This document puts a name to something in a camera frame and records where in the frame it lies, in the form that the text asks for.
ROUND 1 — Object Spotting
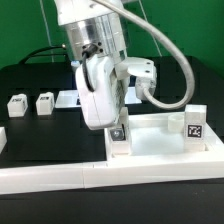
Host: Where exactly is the white plate with fiducial tags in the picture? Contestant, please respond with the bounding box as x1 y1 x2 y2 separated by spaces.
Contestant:
55 87 141 109

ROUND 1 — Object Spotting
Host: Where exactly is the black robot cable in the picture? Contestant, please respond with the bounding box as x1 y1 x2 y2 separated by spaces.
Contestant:
18 43 73 65

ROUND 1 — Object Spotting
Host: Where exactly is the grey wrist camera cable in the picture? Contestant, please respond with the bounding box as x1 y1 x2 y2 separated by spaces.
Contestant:
91 0 196 112

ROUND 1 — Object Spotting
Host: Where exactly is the white L-shaped obstacle fence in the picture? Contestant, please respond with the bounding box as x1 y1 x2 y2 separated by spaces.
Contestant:
0 126 224 196

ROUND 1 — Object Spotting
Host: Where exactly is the white square table top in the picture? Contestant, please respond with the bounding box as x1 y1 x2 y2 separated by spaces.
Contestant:
104 112 224 164

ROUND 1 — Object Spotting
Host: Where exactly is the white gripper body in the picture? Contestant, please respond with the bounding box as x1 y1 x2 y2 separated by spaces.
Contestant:
75 56 156 130

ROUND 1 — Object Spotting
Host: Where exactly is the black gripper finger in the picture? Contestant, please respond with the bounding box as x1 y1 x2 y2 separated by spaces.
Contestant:
110 124 127 140

